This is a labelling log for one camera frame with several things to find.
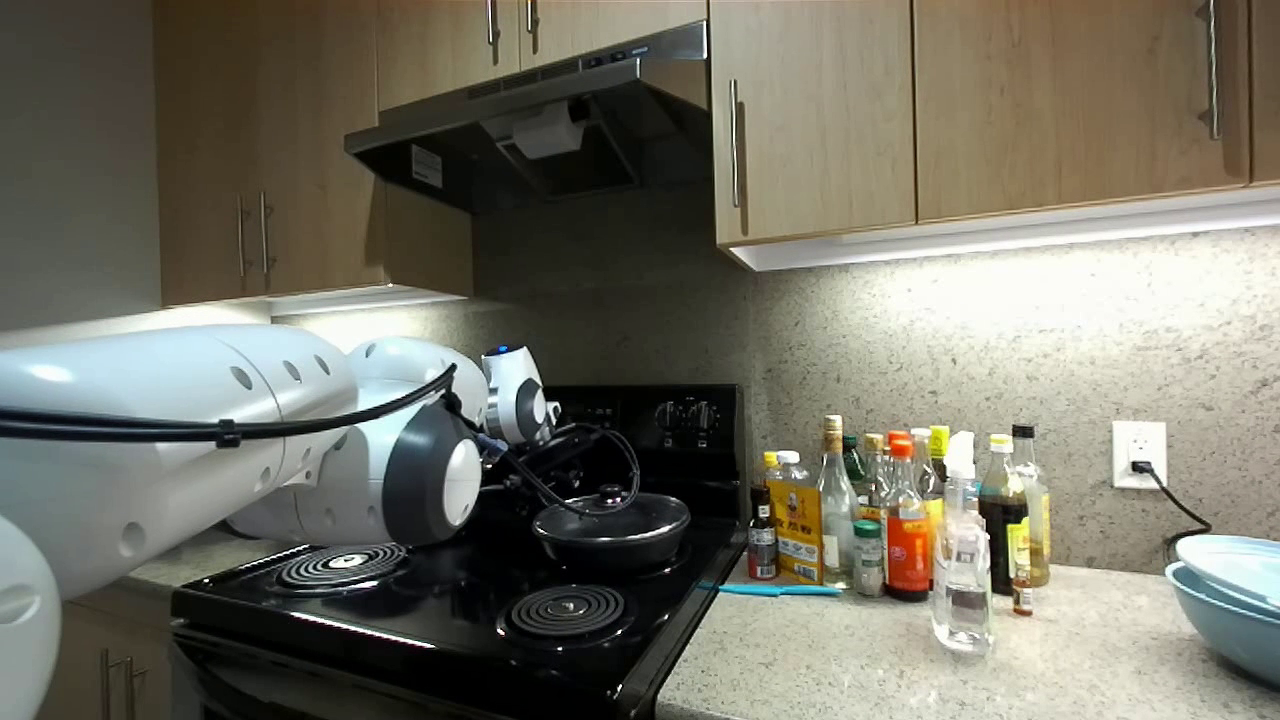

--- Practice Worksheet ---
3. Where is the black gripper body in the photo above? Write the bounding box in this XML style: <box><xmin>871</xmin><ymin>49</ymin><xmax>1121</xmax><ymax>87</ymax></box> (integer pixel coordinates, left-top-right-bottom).
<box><xmin>501</xmin><ymin>432</ymin><xmax>594</xmax><ymax>517</ymax></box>

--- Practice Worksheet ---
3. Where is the under-cabinet light strip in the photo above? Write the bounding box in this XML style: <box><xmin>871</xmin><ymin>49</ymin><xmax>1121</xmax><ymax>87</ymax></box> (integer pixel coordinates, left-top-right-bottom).
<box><xmin>726</xmin><ymin>183</ymin><xmax>1280</xmax><ymax>278</ymax></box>

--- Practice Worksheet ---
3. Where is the wooden base cabinet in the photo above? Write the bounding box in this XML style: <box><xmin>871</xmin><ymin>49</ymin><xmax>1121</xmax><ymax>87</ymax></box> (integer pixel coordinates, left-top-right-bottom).
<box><xmin>37</xmin><ymin>592</ymin><xmax>183</xmax><ymax>720</ymax></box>

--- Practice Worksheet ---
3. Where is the black frying pan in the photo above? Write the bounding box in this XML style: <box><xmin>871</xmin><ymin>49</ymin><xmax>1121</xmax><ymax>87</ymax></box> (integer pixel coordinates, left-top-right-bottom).
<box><xmin>528</xmin><ymin>486</ymin><xmax>695</xmax><ymax>576</ymax></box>

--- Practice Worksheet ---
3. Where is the wide wooden cabinet door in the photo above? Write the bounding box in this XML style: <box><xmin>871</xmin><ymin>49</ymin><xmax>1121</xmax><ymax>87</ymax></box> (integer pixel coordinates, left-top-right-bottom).
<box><xmin>911</xmin><ymin>0</ymin><xmax>1253</xmax><ymax>224</ymax></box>

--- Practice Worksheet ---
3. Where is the orange sauce bottle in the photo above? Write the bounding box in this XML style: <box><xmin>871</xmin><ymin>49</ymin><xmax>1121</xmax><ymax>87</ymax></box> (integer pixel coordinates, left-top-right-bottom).
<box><xmin>878</xmin><ymin>428</ymin><xmax>937</xmax><ymax>604</ymax></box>

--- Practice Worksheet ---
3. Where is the black plug cable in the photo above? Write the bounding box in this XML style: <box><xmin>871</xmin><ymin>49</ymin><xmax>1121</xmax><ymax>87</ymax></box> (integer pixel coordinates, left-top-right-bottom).
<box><xmin>1125</xmin><ymin>457</ymin><xmax>1217</xmax><ymax>552</ymax></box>

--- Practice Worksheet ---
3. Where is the wooden cabinet over hood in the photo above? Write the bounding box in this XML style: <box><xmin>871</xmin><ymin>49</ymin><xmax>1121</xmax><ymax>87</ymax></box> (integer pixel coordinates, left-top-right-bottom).
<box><xmin>366</xmin><ymin>0</ymin><xmax>710</xmax><ymax>116</ymax></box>

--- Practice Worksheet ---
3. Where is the glass bottle gold cap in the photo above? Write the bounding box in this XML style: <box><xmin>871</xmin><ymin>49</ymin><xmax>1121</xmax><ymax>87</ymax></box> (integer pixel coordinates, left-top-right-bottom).
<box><xmin>816</xmin><ymin>412</ymin><xmax>860</xmax><ymax>590</ymax></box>

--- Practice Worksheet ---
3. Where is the dark soy sauce bottle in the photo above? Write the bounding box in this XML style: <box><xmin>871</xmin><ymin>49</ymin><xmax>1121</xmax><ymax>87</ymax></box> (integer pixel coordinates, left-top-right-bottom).
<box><xmin>976</xmin><ymin>432</ymin><xmax>1031</xmax><ymax>598</ymax></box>

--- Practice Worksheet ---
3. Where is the stainless range hood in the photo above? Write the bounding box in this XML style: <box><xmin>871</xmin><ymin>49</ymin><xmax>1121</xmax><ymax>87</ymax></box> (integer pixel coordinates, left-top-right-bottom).
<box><xmin>340</xmin><ymin>15</ymin><xmax>710</xmax><ymax>218</ymax></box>

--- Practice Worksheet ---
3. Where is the wooden two-door wall cabinet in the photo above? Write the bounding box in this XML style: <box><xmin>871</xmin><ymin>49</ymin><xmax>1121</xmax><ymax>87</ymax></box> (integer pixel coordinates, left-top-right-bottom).
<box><xmin>153</xmin><ymin>0</ymin><xmax>475</xmax><ymax>310</ymax></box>

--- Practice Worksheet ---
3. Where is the clear spray bottle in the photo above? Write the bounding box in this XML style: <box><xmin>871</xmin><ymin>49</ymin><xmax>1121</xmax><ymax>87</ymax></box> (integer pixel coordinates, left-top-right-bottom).
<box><xmin>928</xmin><ymin>428</ymin><xmax>994</xmax><ymax>661</ymax></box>

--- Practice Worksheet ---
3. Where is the white wall outlet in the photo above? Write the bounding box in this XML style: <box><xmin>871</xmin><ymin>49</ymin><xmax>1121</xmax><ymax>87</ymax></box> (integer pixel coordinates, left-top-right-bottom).
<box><xmin>1109</xmin><ymin>416</ymin><xmax>1172</xmax><ymax>497</ymax></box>

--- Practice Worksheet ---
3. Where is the black electric stove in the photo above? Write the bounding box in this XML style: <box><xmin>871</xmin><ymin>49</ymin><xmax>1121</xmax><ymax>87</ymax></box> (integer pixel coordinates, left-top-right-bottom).
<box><xmin>169</xmin><ymin>380</ymin><xmax>753</xmax><ymax>720</ymax></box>

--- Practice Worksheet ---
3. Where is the narrow wooden cabinet door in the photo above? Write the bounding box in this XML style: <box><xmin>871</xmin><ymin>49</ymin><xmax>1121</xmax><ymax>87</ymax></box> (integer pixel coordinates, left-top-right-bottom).
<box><xmin>707</xmin><ymin>0</ymin><xmax>918</xmax><ymax>249</ymax></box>

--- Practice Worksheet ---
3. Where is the bottle yellow green cap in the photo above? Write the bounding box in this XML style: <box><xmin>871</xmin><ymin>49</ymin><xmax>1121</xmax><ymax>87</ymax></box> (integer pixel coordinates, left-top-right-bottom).
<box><xmin>922</xmin><ymin>420</ymin><xmax>953</xmax><ymax>538</ymax></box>

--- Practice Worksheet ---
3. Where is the small green lid jar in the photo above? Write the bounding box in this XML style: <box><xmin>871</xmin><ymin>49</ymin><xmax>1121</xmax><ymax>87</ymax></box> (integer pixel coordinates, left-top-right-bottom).
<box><xmin>850</xmin><ymin>511</ymin><xmax>887</xmax><ymax>602</ymax></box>

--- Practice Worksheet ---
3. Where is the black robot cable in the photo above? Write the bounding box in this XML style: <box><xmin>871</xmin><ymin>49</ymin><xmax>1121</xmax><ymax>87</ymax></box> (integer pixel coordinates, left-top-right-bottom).
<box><xmin>0</xmin><ymin>362</ymin><xmax>643</xmax><ymax>517</ymax></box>

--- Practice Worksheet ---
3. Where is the large burner coil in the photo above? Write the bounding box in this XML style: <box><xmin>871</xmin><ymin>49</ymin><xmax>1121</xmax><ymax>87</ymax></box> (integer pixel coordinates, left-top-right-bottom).
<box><xmin>271</xmin><ymin>542</ymin><xmax>416</xmax><ymax>598</ymax></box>

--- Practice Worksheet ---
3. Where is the light blue bowl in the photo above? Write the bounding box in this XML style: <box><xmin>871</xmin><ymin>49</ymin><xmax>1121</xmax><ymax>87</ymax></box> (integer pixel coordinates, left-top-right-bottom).
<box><xmin>1172</xmin><ymin>531</ymin><xmax>1280</xmax><ymax>616</ymax></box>
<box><xmin>1161</xmin><ymin>562</ymin><xmax>1280</xmax><ymax>693</ymax></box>

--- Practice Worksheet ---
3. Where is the small dark spice jar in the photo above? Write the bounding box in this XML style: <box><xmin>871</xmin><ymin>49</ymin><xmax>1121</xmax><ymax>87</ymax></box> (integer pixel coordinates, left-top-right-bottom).
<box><xmin>745</xmin><ymin>486</ymin><xmax>780</xmax><ymax>584</ymax></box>

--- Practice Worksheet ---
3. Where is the small burner coil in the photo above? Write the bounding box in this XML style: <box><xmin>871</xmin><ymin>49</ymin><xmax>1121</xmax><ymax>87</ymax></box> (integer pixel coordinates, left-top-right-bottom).
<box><xmin>501</xmin><ymin>582</ymin><xmax>637</xmax><ymax>643</ymax></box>

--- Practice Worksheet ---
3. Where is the teal utensil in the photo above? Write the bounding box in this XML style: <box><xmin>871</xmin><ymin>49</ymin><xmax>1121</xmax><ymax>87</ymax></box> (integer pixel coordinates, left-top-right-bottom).
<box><xmin>715</xmin><ymin>576</ymin><xmax>850</xmax><ymax>602</ymax></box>

